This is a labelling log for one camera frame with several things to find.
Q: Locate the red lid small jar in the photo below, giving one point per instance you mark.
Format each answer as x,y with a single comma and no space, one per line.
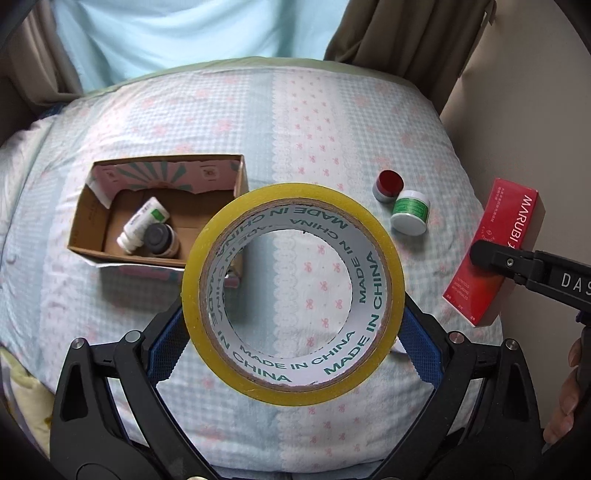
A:
387,184

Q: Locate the white jar green label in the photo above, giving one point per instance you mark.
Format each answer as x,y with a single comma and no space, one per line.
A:
410,210

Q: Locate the cardboard box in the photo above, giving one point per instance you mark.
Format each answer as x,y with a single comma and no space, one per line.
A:
90,217

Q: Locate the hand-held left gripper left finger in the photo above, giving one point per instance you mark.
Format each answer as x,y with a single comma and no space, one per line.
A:
168,344

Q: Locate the person's right hand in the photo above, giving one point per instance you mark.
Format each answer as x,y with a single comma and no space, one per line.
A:
570,392

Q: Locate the white pill bottle green label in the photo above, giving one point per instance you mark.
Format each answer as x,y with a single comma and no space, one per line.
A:
138,224

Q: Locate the red cosmetics carton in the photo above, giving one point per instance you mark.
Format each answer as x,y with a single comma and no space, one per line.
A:
508,217

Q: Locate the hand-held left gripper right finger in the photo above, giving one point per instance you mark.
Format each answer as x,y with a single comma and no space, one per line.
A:
422,344

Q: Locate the brown curtain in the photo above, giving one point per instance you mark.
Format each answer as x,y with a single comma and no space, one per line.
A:
39,50
415,37

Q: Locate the yellow packing tape roll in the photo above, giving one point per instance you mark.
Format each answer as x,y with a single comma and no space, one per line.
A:
217,251

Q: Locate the checkered floral bed blanket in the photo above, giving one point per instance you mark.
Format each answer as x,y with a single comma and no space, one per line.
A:
323,124

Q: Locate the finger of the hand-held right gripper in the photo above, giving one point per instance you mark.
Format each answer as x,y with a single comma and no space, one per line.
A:
498,258

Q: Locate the pale yellow cloth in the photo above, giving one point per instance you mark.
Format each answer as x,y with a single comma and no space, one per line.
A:
23,406

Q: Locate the dark lid jar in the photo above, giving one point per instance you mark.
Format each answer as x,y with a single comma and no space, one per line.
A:
159,237

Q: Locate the light blue curtain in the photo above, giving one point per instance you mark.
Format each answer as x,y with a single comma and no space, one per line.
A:
198,32

